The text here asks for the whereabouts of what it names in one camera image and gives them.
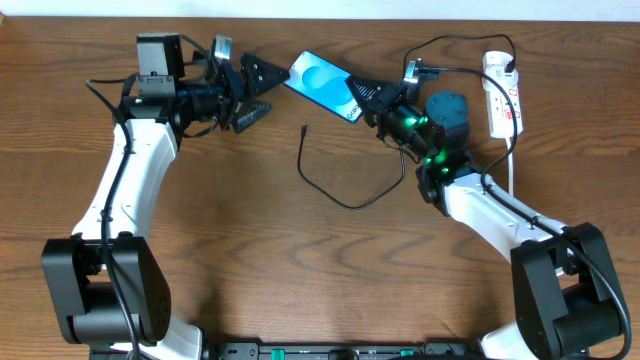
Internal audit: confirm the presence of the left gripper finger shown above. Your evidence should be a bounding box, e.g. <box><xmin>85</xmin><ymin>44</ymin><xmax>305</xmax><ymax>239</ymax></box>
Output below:
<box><xmin>231</xmin><ymin>99</ymin><xmax>272</xmax><ymax>134</ymax></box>
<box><xmin>240</xmin><ymin>53</ymin><xmax>290</xmax><ymax>96</ymax></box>

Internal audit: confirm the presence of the blue Galaxy smartphone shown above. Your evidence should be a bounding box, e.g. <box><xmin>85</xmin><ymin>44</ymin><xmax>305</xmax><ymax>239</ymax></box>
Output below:
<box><xmin>284</xmin><ymin>50</ymin><xmax>361</xmax><ymax>124</ymax></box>

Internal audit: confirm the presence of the black USB charging cable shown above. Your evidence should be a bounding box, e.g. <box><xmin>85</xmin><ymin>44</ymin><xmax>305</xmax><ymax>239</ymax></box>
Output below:
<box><xmin>297</xmin><ymin>33</ymin><xmax>518</xmax><ymax>211</ymax></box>

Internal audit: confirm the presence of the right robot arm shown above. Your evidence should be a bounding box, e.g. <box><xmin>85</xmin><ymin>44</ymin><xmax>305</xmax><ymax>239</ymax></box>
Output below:
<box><xmin>346</xmin><ymin>76</ymin><xmax>631</xmax><ymax>359</ymax></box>

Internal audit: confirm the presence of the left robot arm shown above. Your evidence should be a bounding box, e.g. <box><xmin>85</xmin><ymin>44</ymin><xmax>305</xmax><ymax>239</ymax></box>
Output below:
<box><xmin>41</xmin><ymin>33</ymin><xmax>289</xmax><ymax>359</ymax></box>

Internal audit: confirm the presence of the white charger plug adapter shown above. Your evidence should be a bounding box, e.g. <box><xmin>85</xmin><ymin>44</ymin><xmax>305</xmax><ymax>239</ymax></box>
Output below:
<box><xmin>482</xmin><ymin>51</ymin><xmax>519</xmax><ymax>82</ymax></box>

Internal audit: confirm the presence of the white power strip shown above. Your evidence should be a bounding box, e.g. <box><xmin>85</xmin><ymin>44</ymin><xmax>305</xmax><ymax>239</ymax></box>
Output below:
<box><xmin>482</xmin><ymin>65</ymin><xmax>524</xmax><ymax>138</ymax></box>

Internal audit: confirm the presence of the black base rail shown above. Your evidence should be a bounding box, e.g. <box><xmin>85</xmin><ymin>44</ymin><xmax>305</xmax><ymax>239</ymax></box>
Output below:
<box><xmin>89</xmin><ymin>341</ymin><xmax>481</xmax><ymax>360</ymax></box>

